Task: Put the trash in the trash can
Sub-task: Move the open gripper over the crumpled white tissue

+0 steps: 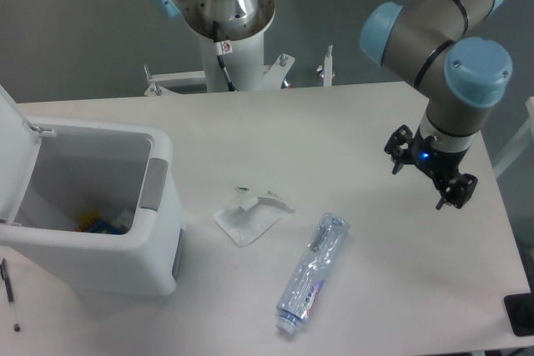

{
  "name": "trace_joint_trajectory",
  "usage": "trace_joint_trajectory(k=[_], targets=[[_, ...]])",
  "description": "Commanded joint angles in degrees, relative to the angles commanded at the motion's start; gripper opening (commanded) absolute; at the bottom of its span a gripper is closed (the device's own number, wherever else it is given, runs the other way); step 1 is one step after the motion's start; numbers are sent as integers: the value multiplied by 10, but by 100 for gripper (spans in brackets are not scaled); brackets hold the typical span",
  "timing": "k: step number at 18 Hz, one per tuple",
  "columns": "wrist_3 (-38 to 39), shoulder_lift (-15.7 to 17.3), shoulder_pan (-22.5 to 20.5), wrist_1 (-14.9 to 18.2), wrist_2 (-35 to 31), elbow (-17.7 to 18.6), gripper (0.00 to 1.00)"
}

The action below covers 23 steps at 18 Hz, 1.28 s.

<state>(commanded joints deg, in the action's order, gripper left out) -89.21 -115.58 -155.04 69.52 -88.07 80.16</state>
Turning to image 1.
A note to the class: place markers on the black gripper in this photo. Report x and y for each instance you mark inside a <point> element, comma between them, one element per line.
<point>441,167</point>

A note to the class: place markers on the white frame at right edge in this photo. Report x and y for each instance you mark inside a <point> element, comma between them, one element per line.
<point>517,144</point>

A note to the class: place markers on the white open trash can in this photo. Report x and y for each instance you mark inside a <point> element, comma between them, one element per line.
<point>55,169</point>

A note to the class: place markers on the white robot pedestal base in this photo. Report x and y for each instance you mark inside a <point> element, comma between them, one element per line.
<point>230,34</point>

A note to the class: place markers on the black and white pen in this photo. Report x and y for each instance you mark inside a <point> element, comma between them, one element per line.
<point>10,295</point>

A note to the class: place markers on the crushed clear plastic bottle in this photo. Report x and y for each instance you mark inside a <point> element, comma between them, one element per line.
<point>310,274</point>

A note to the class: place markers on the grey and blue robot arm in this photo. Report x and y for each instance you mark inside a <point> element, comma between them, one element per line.
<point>428,46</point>

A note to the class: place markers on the black device at table edge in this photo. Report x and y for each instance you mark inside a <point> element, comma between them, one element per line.
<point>519,308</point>

